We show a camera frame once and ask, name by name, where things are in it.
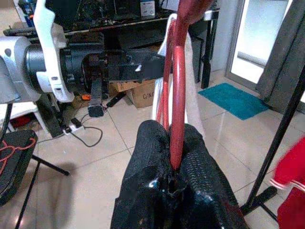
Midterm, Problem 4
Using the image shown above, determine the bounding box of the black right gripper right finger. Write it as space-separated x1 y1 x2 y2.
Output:
176 123 250 229

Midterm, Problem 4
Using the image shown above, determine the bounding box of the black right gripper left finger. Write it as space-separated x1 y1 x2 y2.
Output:
111 120 177 229

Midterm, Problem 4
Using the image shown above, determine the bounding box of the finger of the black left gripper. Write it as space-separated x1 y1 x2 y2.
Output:
107 57 165 83
114 50 165 63

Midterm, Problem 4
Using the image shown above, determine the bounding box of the red wire hanger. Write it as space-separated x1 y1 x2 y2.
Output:
156 0 216 173

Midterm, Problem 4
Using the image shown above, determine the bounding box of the printed cardboard box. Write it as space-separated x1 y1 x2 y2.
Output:
108 80 157 109

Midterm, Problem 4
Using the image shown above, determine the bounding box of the black power strip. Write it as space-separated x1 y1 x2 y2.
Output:
106 92 126 107

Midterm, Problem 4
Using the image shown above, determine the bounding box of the white fabric garment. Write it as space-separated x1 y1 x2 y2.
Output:
152 13 207 139

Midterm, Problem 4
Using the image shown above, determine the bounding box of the white carton blue label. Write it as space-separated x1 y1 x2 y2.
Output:
140 0 156 18

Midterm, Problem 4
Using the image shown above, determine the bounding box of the black plug adapter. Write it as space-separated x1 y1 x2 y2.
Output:
70 117 83 128

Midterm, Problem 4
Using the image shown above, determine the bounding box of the black desk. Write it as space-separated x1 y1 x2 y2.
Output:
45 0 221 89

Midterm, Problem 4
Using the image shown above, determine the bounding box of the white power strip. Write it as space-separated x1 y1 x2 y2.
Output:
61 123 85 136

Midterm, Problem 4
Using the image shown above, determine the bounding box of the white plastic stool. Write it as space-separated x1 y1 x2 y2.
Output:
0 102 46 131

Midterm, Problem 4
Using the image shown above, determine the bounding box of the black chrome clothes rack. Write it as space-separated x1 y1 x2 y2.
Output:
240 71 305 223

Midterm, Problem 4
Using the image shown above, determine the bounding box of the teal floor mat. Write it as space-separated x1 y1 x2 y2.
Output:
197 83 270 121

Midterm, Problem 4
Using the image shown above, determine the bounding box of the red shirt white striped trim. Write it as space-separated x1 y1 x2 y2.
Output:
270 137 305 229

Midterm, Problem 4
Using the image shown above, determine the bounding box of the white framed glass door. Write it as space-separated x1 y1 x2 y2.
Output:
225 0 296 84

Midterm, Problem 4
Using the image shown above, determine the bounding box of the black folding chair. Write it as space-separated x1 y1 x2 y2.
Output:
0 104 71 229

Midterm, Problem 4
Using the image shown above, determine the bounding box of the grey curtain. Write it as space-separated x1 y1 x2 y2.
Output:
255 0 305 115

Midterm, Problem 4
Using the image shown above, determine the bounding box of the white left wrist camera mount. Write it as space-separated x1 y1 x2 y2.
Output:
33 0 76 104

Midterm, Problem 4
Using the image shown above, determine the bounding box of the black floor cable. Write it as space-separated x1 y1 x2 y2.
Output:
69 125 104 148

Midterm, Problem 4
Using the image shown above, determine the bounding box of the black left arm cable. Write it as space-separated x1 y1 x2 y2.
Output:
2 27 38 38

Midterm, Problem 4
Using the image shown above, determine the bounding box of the red cord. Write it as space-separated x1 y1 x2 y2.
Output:
0 137 37 174

